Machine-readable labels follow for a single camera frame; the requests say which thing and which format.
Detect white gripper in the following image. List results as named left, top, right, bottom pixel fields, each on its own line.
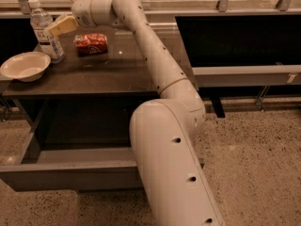
left=44, top=0, right=93, bottom=37

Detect grey window ledge bench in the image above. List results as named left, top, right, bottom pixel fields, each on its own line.
left=176, top=13, right=301, bottom=114

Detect white bowl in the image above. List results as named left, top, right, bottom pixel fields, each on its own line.
left=1, top=52, right=51, bottom=82

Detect open grey top drawer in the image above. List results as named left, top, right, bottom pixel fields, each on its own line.
left=0, top=100, right=144, bottom=191

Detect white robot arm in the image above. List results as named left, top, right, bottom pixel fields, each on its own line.
left=46, top=0, right=226, bottom=226

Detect crushed red soda can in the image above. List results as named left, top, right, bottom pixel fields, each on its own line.
left=73, top=33, right=107, bottom=56

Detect clear plastic water bottle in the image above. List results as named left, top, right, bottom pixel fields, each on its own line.
left=28, top=0, right=65, bottom=64

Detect grey drawer cabinet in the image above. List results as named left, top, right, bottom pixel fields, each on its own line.
left=1, top=13, right=199, bottom=193

